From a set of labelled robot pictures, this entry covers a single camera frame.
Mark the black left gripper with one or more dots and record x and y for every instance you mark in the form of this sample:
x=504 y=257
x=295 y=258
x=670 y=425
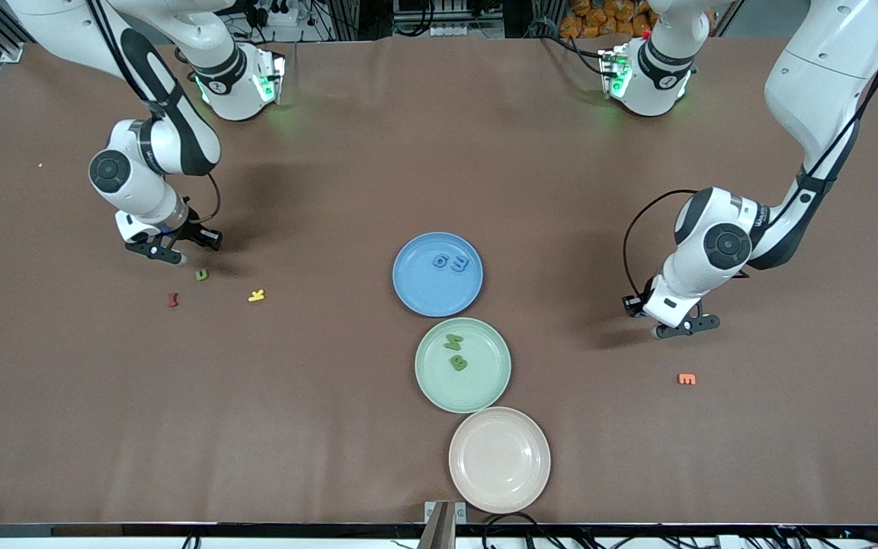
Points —
x=635 y=302

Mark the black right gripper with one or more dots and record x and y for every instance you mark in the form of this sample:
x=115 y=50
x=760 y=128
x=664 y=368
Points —
x=197 y=231

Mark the blue foam letter E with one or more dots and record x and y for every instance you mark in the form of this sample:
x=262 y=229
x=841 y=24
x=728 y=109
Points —
x=463 y=263

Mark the green foam letter B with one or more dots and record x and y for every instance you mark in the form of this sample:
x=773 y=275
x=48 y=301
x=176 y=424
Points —
x=457 y=364

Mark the green foam letter N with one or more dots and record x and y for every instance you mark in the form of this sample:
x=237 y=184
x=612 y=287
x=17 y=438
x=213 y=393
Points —
x=452 y=342

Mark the blue foam letter Q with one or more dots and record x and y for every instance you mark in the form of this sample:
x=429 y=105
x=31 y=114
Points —
x=436 y=263

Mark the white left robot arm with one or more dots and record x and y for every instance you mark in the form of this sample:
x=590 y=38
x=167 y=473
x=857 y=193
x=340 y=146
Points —
x=812 y=84

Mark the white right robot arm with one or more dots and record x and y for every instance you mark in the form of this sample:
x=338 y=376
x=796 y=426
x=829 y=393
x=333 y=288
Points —
x=134 y=175

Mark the orange foam letter E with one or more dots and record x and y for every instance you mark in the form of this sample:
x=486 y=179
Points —
x=687 y=380

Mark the yellow foam letter K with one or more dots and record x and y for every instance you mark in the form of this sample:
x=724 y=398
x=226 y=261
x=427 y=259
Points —
x=256 y=296

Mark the green round plate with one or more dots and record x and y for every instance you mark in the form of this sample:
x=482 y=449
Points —
x=477 y=389

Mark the beige round plate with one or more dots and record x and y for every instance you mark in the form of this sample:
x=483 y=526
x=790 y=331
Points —
x=500 y=460

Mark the blue round plate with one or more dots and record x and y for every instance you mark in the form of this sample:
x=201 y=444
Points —
x=424 y=293

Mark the white power strip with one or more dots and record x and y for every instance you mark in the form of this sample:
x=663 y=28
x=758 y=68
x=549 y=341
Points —
x=279 y=15
x=462 y=30

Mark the bag of orange fruits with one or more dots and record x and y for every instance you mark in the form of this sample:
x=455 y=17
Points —
x=607 y=17

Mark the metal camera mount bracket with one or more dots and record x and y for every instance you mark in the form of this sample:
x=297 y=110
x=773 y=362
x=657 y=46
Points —
x=443 y=526

